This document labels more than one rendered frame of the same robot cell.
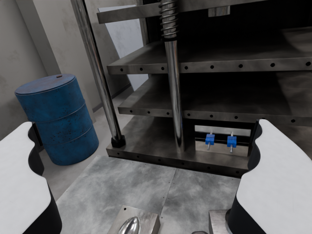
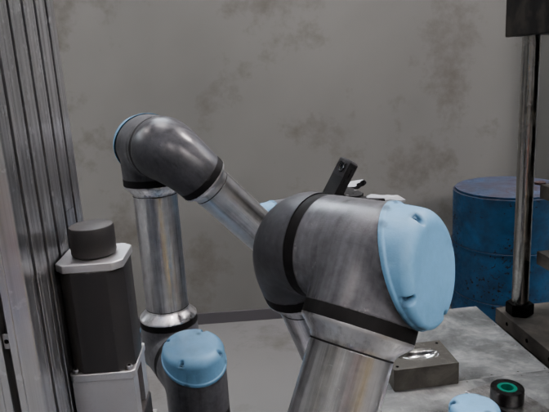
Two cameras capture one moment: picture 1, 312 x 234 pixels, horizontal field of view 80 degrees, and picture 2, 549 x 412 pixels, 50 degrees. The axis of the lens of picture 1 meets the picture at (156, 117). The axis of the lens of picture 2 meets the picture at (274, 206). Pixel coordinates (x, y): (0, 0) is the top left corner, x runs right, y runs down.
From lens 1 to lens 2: 1.35 m
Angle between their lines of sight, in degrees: 57
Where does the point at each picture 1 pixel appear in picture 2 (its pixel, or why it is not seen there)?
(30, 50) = not seen: hidden behind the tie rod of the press
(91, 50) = (521, 158)
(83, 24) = (523, 126)
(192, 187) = (537, 391)
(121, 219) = (425, 345)
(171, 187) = (513, 375)
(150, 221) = (444, 360)
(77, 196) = not seen: hidden behind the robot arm
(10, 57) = (482, 129)
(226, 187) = not seen: outside the picture
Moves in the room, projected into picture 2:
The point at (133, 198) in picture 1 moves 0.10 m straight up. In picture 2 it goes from (461, 356) to (462, 327)
